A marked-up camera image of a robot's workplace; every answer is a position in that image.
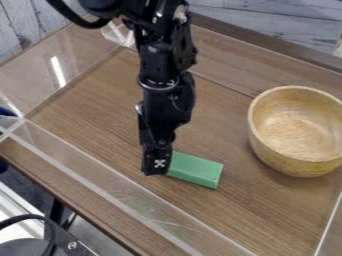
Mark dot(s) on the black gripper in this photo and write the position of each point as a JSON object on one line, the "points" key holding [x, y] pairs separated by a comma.
{"points": [[165, 111]]}

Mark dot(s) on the black table leg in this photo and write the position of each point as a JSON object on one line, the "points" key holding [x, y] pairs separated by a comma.
{"points": [[57, 211]]}

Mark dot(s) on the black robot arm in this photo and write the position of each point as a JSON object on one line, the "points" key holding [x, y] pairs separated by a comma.
{"points": [[161, 23]]}

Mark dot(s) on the green rectangular block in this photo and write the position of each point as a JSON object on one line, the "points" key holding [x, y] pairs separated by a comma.
{"points": [[196, 170]]}

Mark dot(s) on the clear acrylic tray wall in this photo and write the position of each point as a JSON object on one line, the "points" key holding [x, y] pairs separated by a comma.
{"points": [[73, 141]]}

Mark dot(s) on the grey metal base plate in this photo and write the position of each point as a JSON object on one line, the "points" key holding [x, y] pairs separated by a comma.
{"points": [[65, 245]]}

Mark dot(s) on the clear acrylic corner bracket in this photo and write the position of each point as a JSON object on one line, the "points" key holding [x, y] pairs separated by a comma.
{"points": [[120, 34]]}

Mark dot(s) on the light wooden bowl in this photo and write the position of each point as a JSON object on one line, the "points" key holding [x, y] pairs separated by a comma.
{"points": [[295, 124]]}

